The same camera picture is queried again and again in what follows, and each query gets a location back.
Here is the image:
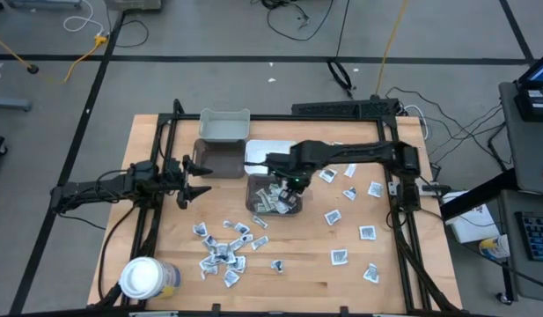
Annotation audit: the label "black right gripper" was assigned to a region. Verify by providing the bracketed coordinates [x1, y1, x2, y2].
[274, 166, 314, 208]

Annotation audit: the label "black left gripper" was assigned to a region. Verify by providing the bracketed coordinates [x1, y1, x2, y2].
[164, 154, 214, 210]

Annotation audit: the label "smoky translucent plastic bin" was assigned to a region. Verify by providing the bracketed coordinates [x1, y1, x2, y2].
[192, 138, 247, 180]
[245, 173, 305, 217]

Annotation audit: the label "white plastic bin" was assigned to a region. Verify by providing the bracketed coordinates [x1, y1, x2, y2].
[244, 139, 298, 176]

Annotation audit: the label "light grey plastic bin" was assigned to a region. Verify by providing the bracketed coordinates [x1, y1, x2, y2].
[197, 107, 251, 143]

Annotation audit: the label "black perforated metal bar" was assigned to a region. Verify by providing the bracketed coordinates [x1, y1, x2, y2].
[290, 98, 401, 120]

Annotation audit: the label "white-lidded wipes canister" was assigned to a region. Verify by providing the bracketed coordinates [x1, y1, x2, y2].
[118, 256, 183, 301]

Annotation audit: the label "white paper box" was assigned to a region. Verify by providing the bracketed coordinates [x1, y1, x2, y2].
[439, 189, 502, 245]

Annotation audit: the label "black beam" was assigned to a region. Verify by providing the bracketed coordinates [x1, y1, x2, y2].
[437, 168, 519, 222]

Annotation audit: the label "grey table foot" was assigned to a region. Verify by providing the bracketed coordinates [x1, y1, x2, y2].
[0, 97, 32, 113]
[4, 0, 84, 11]

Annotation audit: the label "small yellow-label wipes canister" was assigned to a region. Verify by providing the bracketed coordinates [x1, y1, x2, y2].
[478, 233, 512, 262]

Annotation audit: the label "grey side table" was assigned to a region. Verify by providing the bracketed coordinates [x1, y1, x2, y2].
[497, 188, 543, 304]
[497, 80, 543, 195]

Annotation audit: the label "black keyboard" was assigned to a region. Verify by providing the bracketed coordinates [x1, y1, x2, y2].
[514, 210, 543, 262]

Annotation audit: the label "black laptop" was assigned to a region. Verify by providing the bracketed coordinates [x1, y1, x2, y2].
[513, 56, 543, 123]

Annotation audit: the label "black aluminium frame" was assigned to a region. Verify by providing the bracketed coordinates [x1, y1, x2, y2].
[88, 99, 464, 317]

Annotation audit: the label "black cable bundle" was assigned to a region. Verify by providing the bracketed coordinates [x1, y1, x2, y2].
[326, 0, 355, 100]

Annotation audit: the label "black floor cable loop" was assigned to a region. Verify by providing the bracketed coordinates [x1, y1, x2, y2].
[106, 0, 150, 49]

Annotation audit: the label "yellow extension cord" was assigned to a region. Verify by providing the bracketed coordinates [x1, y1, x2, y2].
[35, 34, 109, 85]

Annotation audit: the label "black loose cables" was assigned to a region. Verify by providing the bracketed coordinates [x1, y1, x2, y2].
[384, 85, 515, 173]

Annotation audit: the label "yellow hanging cable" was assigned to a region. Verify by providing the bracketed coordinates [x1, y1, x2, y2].
[374, 0, 409, 97]
[0, 32, 34, 68]

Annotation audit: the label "black floor cable tangle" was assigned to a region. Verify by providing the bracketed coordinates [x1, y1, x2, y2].
[251, 0, 336, 43]

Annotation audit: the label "white floor cable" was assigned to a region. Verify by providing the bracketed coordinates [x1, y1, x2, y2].
[62, 0, 106, 37]

